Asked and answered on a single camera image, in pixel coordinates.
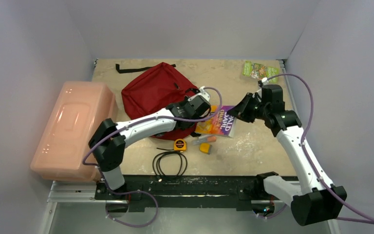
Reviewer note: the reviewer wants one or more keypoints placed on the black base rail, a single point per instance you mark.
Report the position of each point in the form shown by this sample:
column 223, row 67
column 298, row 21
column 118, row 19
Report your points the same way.
column 232, row 192

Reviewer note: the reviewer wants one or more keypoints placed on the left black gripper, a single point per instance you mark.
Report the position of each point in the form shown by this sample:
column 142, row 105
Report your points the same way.
column 186, row 100

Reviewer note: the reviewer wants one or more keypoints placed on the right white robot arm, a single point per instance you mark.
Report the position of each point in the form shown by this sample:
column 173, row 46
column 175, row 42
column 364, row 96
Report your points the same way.
column 316, row 199

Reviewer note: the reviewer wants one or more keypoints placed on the colourful Roald Dahl book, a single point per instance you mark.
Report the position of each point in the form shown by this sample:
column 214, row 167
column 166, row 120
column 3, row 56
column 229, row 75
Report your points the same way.
column 221, row 124

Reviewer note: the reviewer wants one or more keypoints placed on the grey orange highlighter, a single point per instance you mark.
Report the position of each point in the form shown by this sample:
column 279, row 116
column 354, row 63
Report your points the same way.
column 204, row 139

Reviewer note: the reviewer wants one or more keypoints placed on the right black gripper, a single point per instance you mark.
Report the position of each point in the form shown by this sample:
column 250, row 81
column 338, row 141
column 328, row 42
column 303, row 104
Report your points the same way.
column 250, row 106

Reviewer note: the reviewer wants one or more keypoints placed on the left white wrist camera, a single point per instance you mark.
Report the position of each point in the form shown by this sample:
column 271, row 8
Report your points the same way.
column 204, row 94

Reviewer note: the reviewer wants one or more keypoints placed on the red student backpack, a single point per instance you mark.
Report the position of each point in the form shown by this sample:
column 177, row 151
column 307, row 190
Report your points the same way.
column 155, row 89

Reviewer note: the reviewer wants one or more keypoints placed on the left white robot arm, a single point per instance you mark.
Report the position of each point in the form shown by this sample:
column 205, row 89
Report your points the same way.
column 111, row 138

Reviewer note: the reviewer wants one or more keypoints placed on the yellow tape measure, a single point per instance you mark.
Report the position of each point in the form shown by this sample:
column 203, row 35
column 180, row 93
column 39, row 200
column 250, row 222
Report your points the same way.
column 180, row 145

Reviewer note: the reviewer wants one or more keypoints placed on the green booklet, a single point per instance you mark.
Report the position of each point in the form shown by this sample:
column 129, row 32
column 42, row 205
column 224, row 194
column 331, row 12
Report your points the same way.
column 258, row 71

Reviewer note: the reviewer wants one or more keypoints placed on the pink translucent storage box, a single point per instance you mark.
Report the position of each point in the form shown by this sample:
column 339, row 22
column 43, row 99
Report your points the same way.
column 80, row 108

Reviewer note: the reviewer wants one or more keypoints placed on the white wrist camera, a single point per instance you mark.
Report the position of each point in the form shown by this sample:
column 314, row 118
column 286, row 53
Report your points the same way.
column 262, row 82
column 204, row 94

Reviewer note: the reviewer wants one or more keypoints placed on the yellow grey correction tape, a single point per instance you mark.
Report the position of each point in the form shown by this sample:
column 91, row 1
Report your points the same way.
column 205, row 148

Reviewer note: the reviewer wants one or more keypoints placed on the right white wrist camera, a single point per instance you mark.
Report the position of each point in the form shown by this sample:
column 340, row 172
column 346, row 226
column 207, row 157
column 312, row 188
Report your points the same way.
column 262, row 82

